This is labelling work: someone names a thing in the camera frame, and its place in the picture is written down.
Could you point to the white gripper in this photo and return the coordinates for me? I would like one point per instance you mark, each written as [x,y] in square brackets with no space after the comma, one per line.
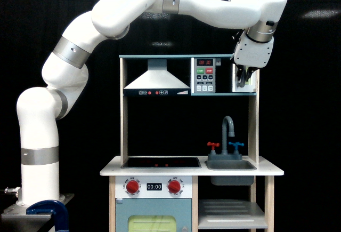
[251,54]

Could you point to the wooden toy kitchen frame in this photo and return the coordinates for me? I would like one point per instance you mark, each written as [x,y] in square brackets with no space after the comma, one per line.
[181,126]

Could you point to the grey toy faucet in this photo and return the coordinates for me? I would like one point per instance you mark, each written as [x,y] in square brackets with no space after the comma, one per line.
[227,131]

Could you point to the grey lower shelf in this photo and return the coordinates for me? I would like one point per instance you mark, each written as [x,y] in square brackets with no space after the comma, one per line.
[230,214]

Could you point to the right red oven knob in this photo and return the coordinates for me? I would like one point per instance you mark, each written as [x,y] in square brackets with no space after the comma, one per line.
[174,187]

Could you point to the blue faucet tap handle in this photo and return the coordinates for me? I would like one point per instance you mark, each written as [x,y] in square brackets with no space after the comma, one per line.
[236,146]

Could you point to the white toy microwave door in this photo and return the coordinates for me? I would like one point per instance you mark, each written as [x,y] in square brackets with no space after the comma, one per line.
[248,88]

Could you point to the grey microwave control panel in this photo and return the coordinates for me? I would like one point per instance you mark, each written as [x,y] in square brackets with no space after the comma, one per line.
[203,75]

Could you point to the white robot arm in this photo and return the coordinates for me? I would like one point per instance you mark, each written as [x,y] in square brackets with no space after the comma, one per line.
[65,72]

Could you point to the blue clamp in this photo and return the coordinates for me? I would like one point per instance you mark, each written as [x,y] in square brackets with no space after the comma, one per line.
[57,209]

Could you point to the red oven knob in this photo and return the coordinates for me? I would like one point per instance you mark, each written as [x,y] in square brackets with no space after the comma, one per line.
[132,187]
[174,187]

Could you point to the left red oven knob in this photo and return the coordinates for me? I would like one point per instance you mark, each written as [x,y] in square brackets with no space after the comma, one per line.
[132,187]

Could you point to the silver toy range hood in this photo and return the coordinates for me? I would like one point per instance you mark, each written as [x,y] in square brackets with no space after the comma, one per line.
[157,81]

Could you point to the black toy stovetop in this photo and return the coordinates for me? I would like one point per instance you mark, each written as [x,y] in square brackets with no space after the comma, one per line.
[162,163]

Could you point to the red faucet tap handle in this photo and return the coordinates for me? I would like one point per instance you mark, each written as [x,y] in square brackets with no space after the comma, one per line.
[213,146]

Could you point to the grey toy sink basin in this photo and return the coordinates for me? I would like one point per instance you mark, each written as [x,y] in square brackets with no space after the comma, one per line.
[231,173]

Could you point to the black oven timer display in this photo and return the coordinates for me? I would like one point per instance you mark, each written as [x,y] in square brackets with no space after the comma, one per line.
[154,186]

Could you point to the teal lower oven door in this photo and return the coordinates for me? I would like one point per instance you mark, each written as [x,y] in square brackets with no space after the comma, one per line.
[153,214]

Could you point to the black backdrop curtain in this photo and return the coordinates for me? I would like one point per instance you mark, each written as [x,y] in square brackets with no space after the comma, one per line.
[299,127]

